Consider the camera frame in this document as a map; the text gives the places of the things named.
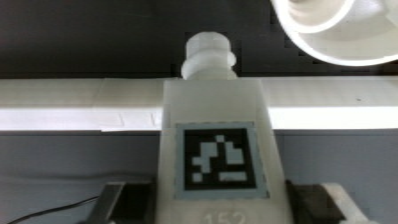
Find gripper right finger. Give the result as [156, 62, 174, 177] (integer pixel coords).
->
[286, 181, 373, 224]

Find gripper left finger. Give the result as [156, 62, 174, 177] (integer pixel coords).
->
[85, 181, 156, 224]

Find white round stool seat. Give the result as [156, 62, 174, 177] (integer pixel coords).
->
[270, 0, 398, 66]

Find white L-shaped fence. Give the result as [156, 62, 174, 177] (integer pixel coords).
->
[0, 76, 398, 131]

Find black cables on table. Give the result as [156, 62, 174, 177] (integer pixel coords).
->
[0, 195, 103, 224]

